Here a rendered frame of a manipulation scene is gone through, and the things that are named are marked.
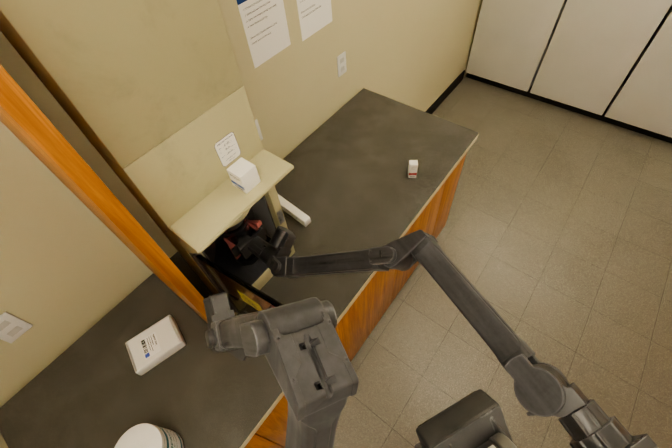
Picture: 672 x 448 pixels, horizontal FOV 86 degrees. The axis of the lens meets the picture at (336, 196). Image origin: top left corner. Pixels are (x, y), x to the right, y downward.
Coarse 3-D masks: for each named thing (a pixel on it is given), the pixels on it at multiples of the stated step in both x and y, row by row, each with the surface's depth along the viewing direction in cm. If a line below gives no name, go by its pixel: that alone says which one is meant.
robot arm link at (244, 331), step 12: (252, 312) 64; (216, 324) 74; (228, 324) 68; (240, 324) 47; (252, 324) 43; (264, 324) 43; (336, 324) 47; (216, 336) 74; (228, 336) 68; (240, 336) 60; (252, 336) 43; (264, 336) 42; (216, 348) 75; (228, 348) 70; (252, 348) 43; (264, 348) 42
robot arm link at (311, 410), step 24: (264, 312) 44; (288, 312) 44; (312, 312) 45; (288, 336) 42; (312, 336) 43; (336, 336) 44; (288, 360) 40; (312, 360) 41; (336, 360) 42; (288, 384) 39; (312, 384) 39; (336, 384) 40; (288, 408) 44; (312, 408) 38; (336, 408) 41; (288, 432) 45; (312, 432) 41
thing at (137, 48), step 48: (0, 0) 46; (48, 0) 50; (96, 0) 54; (144, 0) 59; (192, 0) 66; (48, 48) 52; (96, 48) 57; (144, 48) 63; (192, 48) 70; (96, 96) 60; (144, 96) 67; (192, 96) 75; (96, 144) 70; (144, 144) 71
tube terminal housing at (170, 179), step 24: (240, 96) 85; (216, 120) 83; (240, 120) 89; (168, 144) 75; (192, 144) 80; (240, 144) 92; (120, 168) 71; (144, 168) 73; (168, 168) 78; (192, 168) 83; (216, 168) 89; (144, 192) 76; (168, 192) 81; (192, 192) 87; (168, 216) 84; (192, 264) 107
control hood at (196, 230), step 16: (256, 160) 97; (272, 160) 97; (272, 176) 93; (224, 192) 91; (240, 192) 91; (256, 192) 90; (192, 208) 88; (208, 208) 88; (224, 208) 88; (240, 208) 87; (176, 224) 86; (192, 224) 85; (208, 224) 85; (224, 224) 85; (192, 240) 83; (208, 240) 82
